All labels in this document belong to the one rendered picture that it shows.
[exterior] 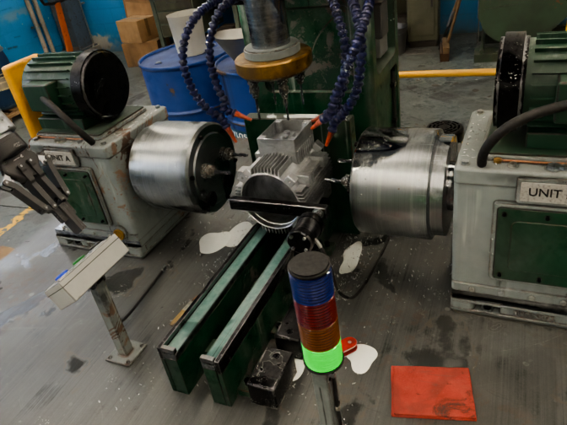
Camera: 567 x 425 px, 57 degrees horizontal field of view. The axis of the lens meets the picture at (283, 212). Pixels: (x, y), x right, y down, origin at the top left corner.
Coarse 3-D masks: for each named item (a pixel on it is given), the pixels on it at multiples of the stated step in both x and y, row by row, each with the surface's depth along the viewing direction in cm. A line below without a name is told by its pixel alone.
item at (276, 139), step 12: (276, 120) 137; (300, 120) 134; (264, 132) 131; (276, 132) 137; (288, 132) 131; (300, 132) 128; (312, 132) 135; (264, 144) 128; (276, 144) 127; (288, 144) 126; (300, 144) 128; (288, 156) 128; (300, 156) 128
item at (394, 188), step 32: (384, 128) 118; (416, 128) 116; (352, 160) 129; (384, 160) 111; (416, 160) 108; (448, 160) 109; (352, 192) 113; (384, 192) 110; (416, 192) 108; (448, 192) 112; (384, 224) 115; (416, 224) 111; (448, 224) 120
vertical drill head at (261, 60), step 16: (256, 0) 111; (272, 0) 111; (256, 16) 113; (272, 16) 112; (256, 32) 115; (272, 32) 114; (288, 32) 117; (256, 48) 117; (272, 48) 116; (288, 48) 115; (304, 48) 120; (240, 64) 117; (256, 64) 115; (272, 64) 114; (288, 64) 114; (304, 64) 116; (256, 80) 117; (272, 80) 116; (288, 80) 118; (256, 96) 123; (288, 112) 122
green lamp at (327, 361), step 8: (304, 352) 79; (312, 352) 77; (320, 352) 76; (328, 352) 77; (336, 352) 77; (312, 360) 78; (320, 360) 77; (328, 360) 77; (336, 360) 78; (312, 368) 79; (320, 368) 78; (328, 368) 78
